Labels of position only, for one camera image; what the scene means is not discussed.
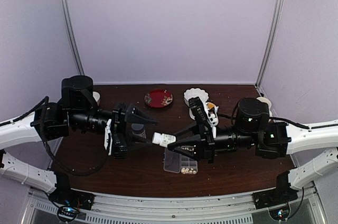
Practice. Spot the small white bottle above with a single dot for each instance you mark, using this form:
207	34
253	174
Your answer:
162	139

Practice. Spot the left aluminium frame post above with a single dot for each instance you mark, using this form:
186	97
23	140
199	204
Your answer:
71	37

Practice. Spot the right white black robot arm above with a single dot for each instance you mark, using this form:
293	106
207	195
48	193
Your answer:
272	137

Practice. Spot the right aluminium frame post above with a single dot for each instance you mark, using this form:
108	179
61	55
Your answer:
270	41

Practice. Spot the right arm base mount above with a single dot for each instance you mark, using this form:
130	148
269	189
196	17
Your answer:
273	197

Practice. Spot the clear plastic pill organizer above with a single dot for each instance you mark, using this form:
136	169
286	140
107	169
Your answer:
173	162

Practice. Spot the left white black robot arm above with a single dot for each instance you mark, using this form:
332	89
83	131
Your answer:
76	110

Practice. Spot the cream pills in organizer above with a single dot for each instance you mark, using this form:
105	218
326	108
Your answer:
189	170

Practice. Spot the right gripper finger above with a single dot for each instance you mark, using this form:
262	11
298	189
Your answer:
191	147
190	129

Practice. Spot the white scalloped bowl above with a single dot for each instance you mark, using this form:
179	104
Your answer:
195	92

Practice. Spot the patterned mug yellow inside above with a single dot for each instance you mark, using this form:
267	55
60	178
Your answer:
210	105

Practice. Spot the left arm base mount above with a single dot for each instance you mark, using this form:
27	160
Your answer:
73	198

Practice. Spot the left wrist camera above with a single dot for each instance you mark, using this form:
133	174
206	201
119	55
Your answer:
114	142

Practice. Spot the grey lid pill bottle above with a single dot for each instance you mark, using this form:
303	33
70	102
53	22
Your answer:
139	130

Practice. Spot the red patterned plate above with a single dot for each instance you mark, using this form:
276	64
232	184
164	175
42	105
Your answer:
158	98

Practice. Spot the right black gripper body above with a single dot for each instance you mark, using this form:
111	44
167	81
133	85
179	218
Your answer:
207	138

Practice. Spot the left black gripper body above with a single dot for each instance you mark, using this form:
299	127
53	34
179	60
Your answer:
118	113

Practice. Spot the small white bowl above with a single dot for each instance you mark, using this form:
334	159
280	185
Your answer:
96	96

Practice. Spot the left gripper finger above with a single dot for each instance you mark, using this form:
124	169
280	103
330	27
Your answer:
135	142
137	116

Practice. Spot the front aluminium rail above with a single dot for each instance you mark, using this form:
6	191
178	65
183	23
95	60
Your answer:
233	208

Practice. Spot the aluminium frame post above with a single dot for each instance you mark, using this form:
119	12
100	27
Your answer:
270	41
71	37

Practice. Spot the cream ribbed mug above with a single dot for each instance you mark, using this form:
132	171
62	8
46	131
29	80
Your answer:
265	100

